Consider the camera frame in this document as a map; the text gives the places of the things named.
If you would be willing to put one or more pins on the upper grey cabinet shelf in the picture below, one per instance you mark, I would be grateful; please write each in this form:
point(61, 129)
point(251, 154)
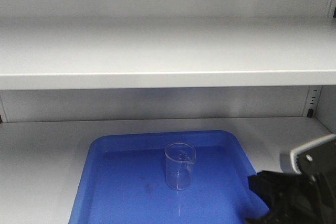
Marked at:
point(113, 53)

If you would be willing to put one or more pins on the clear glass beaker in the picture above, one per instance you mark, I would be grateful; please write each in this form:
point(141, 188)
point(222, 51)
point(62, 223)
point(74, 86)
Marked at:
point(180, 159)

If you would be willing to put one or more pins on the black covered gripper body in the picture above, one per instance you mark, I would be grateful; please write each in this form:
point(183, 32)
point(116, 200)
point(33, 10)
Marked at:
point(294, 198)

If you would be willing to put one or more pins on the blue plastic tray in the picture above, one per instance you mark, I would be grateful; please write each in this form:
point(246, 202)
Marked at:
point(123, 181)

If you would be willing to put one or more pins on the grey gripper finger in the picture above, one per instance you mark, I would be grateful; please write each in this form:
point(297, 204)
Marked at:
point(311, 159)

